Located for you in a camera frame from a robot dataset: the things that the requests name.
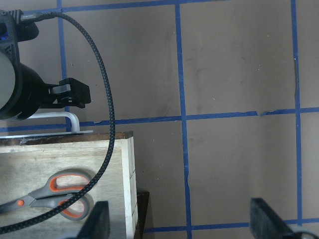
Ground dark wooden drawer cabinet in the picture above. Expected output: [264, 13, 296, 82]
[0, 132, 148, 239]

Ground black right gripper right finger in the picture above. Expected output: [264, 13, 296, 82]
[250, 198, 295, 239]

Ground light wooden drawer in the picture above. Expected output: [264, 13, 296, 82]
[0, 138, 138, 239]

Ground grey orange scissors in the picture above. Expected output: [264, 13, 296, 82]
[0, 169, 92, 214]

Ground brown paper table mat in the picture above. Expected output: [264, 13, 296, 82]
[0, 0, 319, 239]

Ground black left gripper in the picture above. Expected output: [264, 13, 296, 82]
[0, 10, 91, 120]

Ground black braided cable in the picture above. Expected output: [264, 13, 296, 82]
[0, 9, 116, 234]

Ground white drawer handle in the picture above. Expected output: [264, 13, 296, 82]
[0, 112, 93, 139]

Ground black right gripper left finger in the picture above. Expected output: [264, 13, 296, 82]
[77, 201, 110, 239]

